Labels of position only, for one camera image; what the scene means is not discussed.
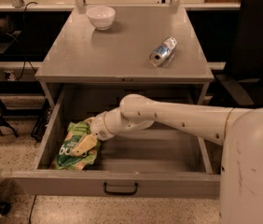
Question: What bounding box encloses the grey drawer cabinet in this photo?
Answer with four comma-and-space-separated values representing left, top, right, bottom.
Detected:
35, 6, 214, 106

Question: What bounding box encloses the black cable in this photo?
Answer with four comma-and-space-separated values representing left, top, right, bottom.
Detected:
5, 1, 40, 82

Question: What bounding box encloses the black drawer handle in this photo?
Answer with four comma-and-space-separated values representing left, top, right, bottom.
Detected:
103, 182, 138, 196

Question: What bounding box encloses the wall power outlet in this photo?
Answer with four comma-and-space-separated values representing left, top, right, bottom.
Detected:
5, 70, 16, 81

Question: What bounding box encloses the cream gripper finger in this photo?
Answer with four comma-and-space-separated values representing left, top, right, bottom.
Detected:
70, 134, 97, 157

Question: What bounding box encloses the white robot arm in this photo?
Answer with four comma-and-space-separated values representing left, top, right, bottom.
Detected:
70, 94, 263, 224

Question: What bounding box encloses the green rice chip bag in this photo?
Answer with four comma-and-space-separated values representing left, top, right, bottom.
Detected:
50, 118, 101, 171

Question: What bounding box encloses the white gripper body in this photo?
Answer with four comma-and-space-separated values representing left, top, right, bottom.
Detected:
90, 112, 111, 141

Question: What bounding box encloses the white bowl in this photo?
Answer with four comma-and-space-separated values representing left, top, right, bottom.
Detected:
86, 6, 116, 30

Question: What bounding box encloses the black office chair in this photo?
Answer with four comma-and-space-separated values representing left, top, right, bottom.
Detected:
209, 0, 263, 108

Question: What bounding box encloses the silver blue soda can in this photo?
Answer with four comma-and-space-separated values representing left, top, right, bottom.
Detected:
149, 36, 177, 67

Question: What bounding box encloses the open grey top drawer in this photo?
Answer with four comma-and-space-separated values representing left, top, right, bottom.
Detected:
12, 85, 221, 198

